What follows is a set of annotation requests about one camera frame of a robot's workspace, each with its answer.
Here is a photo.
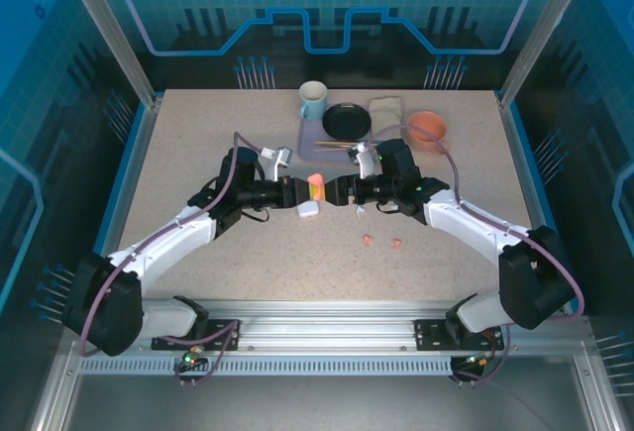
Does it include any grey metal shelf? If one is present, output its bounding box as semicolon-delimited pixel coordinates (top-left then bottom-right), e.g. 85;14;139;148
63;376;595;431

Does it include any pink earbud charging case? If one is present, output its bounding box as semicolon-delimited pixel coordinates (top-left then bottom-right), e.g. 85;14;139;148
305;171;327;203

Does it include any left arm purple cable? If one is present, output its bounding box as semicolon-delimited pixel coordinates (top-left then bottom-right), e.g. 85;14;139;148
78;131;266;387

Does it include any black round plate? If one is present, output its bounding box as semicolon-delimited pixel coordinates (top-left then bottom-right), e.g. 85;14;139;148
322;102;372;139

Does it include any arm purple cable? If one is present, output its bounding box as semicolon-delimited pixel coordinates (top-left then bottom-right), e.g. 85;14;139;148
78;131;266;387
369;123;586;387

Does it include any beige folded cloth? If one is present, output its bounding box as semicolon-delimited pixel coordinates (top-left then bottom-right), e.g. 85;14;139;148
367;96;403;128

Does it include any light blue mug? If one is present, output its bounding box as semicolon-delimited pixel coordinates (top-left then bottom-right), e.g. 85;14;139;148
298;80;329;123

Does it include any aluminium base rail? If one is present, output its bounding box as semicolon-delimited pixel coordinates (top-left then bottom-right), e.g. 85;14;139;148
93;299;569;353

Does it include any slotted metal cable duct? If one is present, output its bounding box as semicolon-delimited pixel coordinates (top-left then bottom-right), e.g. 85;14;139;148
78;357;457;377

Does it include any aluminium frame post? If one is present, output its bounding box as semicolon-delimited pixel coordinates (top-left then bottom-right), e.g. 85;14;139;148
55;0;162;108
497;0;581;108

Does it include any right connector with green light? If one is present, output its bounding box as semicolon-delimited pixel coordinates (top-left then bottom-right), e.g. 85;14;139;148
463;351;496;371

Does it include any lavender plastic tray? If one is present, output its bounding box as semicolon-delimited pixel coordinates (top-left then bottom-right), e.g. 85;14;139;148
296;116;359;162

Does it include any orange ceramic cup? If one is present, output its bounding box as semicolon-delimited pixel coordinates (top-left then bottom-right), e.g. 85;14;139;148
405;110;451;155

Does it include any connector with green light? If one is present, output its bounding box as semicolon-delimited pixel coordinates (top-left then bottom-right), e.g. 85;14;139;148
180;345;208;369
463;351;496;371

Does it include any aluminium table side rail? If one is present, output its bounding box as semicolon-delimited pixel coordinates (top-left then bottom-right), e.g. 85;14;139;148
81;93;162;316
496;92;585;316

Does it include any left connector with green light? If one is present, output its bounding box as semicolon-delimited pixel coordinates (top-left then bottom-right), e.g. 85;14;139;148
180;345;208;369

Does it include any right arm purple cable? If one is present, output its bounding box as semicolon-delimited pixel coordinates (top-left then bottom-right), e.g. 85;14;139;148
369;123;586;387

